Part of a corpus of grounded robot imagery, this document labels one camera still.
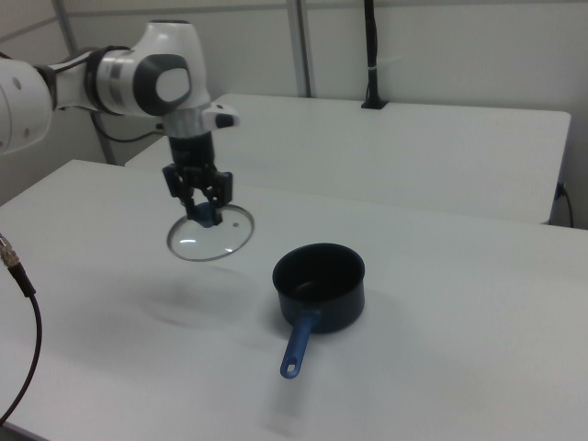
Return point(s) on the glass lid with blue knob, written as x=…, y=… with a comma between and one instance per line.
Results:
x=206, y=241

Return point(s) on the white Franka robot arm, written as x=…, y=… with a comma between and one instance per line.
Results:
x=119, y=82

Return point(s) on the white table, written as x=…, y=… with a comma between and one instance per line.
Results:
x=367, y=156

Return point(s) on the grey metal frame post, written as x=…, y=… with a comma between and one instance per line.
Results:
x=301, y=46
x=105, y=142

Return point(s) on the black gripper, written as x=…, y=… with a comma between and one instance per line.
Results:
x=193, y=154

